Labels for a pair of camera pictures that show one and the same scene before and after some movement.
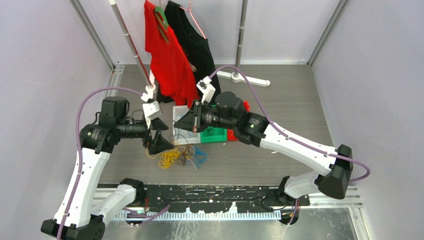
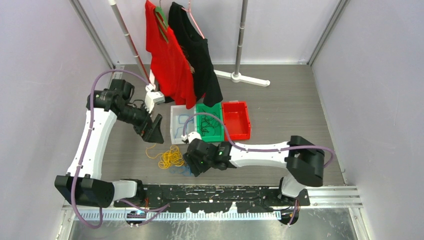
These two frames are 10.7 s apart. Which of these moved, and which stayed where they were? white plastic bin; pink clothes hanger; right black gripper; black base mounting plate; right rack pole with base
Moved: right black gripper
Stayed: black base mounting plate; right rack pole with base; pink clothes hanger; white plastic bin
